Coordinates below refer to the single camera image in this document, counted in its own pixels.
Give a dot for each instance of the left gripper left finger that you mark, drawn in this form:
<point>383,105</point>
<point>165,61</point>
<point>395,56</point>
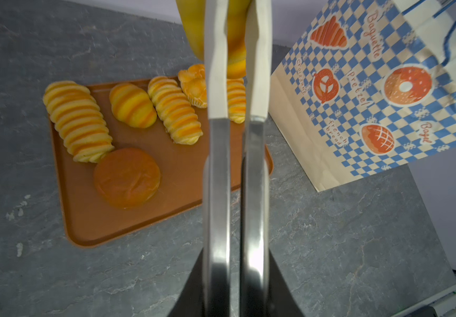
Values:
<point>190,303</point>

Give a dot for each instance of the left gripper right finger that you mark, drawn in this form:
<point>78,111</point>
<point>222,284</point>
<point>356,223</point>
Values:
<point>280,300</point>

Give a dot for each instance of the metal tongs with white tips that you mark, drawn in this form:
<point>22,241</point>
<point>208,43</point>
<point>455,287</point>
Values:
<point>248,157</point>

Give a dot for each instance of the orange round bun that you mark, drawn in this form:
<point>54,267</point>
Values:
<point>127,177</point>

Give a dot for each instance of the yellow bread roll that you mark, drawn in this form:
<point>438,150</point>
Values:
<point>132,105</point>

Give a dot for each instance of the ridged long bread loaf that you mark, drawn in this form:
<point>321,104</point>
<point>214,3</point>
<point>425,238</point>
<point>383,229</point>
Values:
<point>236,98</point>

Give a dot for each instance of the pale muffin bread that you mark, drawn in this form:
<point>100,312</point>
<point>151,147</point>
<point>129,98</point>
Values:
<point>192,82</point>

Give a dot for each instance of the blue checkered paper bag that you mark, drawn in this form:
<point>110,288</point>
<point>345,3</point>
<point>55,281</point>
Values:
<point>368,87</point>

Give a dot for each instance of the orange croissant bread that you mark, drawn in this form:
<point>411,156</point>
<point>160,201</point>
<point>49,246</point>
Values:
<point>192,14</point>

